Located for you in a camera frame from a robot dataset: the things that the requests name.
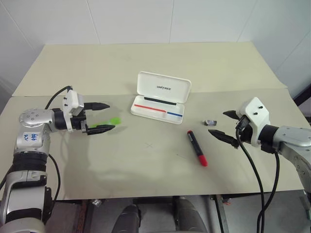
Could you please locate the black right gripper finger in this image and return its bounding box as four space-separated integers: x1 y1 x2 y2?
223 110 242 120
208 130 240 148

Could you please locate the white pen case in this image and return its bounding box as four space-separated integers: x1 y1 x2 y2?
130 70 192 125

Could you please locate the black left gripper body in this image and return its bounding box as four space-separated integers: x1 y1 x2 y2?
71 111 90 135

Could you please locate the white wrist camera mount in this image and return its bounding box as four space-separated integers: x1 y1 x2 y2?
237 97 271 148
61 90 85 133

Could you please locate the black metal frame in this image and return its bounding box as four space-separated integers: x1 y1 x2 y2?
293 82 311 127

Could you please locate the green pen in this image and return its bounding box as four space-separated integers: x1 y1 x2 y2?
87 117 121 130

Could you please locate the red and blue pencil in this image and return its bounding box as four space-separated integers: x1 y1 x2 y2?
134 104 183 117

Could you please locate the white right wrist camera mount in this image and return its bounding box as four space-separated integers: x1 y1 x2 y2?
237 97 271 148

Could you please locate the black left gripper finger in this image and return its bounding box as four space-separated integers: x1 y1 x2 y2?
86 125 117 136
84 102 111 111

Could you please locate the dark rounded shape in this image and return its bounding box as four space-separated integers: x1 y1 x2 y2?
173 198 207 233
113 203 142 233

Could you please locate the black metal table leg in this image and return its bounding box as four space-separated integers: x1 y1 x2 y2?
210 194 230 233

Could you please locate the black pen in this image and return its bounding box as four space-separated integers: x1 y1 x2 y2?
143 96 177 106

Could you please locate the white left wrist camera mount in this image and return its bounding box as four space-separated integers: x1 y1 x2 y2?
61 90 85 133

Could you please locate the black marker with red cap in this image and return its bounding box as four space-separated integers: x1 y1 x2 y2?
187 130 209 167

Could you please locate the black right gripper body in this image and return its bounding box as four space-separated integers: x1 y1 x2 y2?
234 116 255 146

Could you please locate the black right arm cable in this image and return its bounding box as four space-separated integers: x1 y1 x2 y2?
234 118 280 233

